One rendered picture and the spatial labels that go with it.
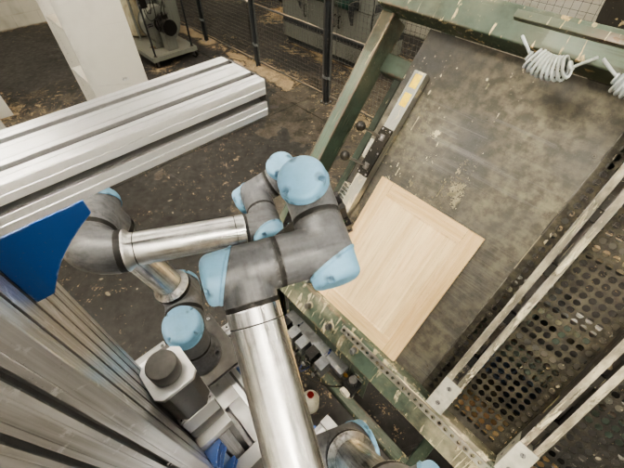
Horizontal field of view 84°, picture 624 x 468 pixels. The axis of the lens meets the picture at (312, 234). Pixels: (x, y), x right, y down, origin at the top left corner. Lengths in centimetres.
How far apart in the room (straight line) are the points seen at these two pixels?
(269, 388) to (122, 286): 257
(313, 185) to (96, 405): 37
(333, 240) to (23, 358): 35
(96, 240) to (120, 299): 209
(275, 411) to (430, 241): 96
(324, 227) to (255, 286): 12
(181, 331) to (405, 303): 78
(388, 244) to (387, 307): 24
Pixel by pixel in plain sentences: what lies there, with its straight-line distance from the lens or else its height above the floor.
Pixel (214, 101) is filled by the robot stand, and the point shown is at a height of 203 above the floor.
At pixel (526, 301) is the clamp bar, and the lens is 126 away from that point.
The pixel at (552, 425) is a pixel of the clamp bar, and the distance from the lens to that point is 133.
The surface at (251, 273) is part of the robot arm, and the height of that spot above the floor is 183.
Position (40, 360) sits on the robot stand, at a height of 191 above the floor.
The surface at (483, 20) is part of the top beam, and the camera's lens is 137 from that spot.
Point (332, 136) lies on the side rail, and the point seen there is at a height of 138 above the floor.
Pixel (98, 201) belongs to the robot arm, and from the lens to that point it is 94.
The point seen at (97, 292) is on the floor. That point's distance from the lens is 305.
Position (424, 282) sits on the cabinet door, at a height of 115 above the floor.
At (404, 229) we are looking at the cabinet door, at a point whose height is 124.
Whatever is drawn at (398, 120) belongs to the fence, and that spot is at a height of 152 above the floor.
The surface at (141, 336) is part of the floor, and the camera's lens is 270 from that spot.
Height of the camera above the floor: 221
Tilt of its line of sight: 49 degrees down
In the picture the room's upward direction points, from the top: straight up
